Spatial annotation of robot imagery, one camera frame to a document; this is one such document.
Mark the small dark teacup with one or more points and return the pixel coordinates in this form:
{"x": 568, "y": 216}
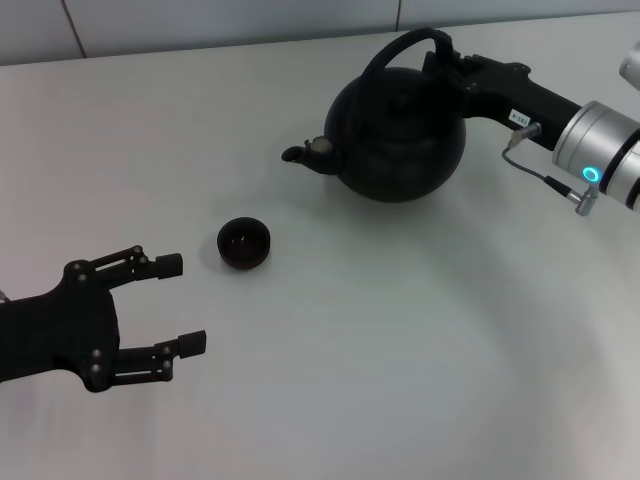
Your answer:
{"x": 245, "y": 257}

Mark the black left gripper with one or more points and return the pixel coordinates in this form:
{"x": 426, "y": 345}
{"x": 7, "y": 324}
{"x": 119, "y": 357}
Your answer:
{"x": 55, "y": 335}

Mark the black cast iron teapot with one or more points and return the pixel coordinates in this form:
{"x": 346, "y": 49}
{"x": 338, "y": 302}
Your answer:
{"x": 400, "y": 150}

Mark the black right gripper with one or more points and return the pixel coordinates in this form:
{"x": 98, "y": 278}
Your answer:
{"x": 520, "y": 97}

